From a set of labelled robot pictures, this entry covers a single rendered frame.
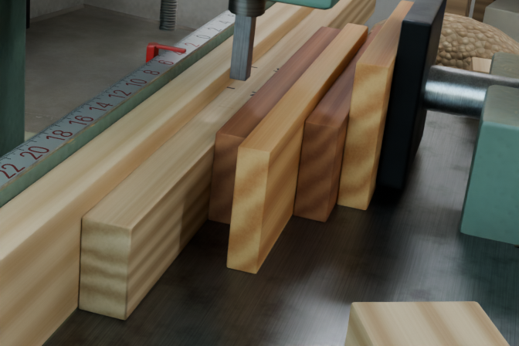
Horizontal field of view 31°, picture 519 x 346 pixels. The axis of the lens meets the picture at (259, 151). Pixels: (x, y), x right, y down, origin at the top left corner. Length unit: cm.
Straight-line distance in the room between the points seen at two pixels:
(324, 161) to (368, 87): 4
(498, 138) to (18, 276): 24
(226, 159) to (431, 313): 15
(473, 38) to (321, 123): 32
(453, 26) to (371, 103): 30
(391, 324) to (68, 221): 12
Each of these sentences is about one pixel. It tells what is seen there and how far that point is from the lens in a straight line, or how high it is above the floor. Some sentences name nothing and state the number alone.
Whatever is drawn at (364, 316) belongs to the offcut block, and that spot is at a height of 94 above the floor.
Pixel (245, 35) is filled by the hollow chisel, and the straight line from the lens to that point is 49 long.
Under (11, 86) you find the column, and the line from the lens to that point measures 66.
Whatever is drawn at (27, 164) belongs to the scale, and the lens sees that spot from 36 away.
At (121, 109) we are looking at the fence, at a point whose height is 95.
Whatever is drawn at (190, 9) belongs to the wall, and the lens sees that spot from 431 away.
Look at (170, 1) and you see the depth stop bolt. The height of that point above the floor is 97.
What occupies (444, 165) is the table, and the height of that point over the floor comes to 90.
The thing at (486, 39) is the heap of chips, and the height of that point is 93.
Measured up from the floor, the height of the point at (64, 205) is 95.
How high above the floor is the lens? 110
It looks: 22 degrees down
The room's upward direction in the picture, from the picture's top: 6 degrees clockwise
